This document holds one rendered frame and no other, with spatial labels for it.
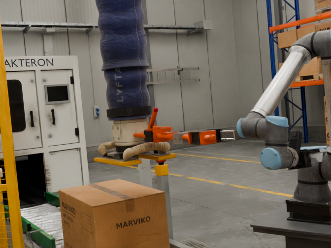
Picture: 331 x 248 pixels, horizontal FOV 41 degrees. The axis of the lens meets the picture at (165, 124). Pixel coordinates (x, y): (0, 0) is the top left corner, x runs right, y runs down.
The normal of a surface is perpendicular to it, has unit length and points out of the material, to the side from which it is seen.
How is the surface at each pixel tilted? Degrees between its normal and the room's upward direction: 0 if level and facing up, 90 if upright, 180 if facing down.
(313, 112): 90
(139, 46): 96
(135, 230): 90
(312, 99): 90
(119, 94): 73
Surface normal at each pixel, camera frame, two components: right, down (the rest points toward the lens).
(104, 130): 0.52, 0.00
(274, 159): -0.72, 0.07
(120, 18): 0.09, -0.25
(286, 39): -0.86, 0.10
